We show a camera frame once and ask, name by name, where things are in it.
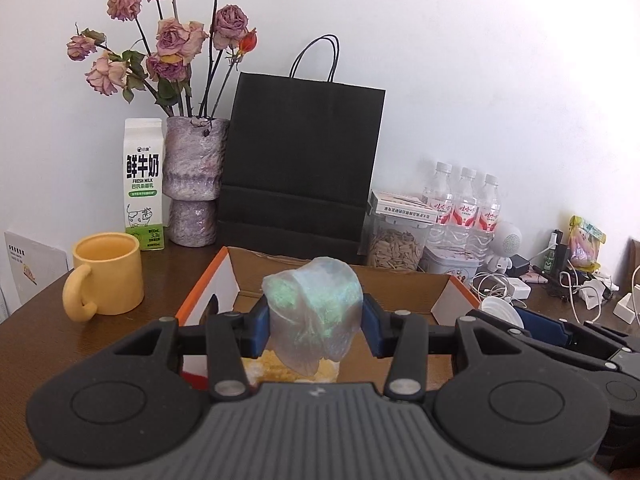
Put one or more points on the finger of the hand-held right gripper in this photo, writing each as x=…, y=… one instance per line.
x=545, y=325
x=550, y=345

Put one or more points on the black power adapter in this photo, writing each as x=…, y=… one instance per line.
x=521, y=265

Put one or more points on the white ribbed jar lid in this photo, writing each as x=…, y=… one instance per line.
x=495, y=310

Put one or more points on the clear seed container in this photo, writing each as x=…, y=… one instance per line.
x=395, y=250

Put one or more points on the yellow snack packet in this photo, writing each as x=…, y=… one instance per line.
x=585, y=245

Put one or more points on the white printed tin box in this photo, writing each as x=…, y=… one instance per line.
x=450, y=262

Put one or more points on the white green milk carton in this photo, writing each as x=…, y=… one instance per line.
x=144, y=180

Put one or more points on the orange cardboard box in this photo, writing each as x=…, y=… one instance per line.
x=400, y=280

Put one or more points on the black paper bag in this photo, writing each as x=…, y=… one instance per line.
x=300, y=160

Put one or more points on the pink patterned pouch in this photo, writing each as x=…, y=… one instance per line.
x=537, y=275

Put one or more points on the dried pink roses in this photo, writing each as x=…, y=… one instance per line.
x=175, y=40

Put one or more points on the clear water bottle red label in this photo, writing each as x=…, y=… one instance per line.
x=439, y=210
x=489, y=220
x=466, y=215

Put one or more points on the white charger block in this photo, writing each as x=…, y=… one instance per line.
x=521, y=290

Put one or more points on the small green spray bottle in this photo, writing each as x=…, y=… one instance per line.
x=552, y=255

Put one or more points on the purple textured vase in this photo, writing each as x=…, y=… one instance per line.
x=192, y=170

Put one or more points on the yellow mug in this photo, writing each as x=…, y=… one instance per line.
x=110, y=280

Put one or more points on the black upright device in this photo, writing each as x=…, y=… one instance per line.
x=562, y=257

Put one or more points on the white robot speaker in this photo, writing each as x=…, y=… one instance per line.
x=507, y=240

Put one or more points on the white power strip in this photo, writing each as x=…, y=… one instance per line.
x=627, y=307

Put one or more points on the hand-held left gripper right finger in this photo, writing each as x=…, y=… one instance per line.
x=372, y=331

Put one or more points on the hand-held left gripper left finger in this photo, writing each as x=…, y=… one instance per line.
x=257, y=331

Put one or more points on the iridescent plastic bag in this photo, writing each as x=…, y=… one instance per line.
x=312, y=310

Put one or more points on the white paper envelope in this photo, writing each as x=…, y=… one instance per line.
x=35, y=270

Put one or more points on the flat white box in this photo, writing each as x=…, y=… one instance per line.
x=400, y=205

